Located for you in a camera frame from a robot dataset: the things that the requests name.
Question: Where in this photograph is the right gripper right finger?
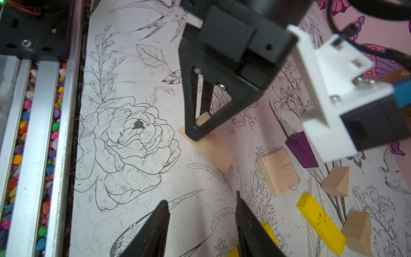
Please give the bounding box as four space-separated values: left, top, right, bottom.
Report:
235 191 285 257

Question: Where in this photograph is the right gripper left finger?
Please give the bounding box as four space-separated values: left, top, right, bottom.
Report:
121 200 170 257

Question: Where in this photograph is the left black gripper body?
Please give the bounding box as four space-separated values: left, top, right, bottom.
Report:
179 1 312 102

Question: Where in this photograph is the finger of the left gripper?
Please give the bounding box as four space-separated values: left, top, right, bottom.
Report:
182 64 209 141
199 80 254 135

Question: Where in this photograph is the natural wood triangle block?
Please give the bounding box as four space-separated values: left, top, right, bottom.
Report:
178 127 233 172
321 167 350 197
341 209 372 257

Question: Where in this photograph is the yellow bar block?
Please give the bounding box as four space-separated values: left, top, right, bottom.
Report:
296 193 346 256
227 222 279 257

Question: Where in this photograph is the square natural wood block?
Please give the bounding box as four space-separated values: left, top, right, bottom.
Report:
258 148 300 197

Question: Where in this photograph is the purple triangle block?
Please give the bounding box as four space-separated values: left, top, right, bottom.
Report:
285 131 319 169

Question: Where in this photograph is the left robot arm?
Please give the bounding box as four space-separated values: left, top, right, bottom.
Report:
178 1 411 150

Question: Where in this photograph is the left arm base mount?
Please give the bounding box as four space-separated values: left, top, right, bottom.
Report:
1 1 74 61

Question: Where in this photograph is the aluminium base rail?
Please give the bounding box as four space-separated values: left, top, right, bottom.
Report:
5 57 80 257

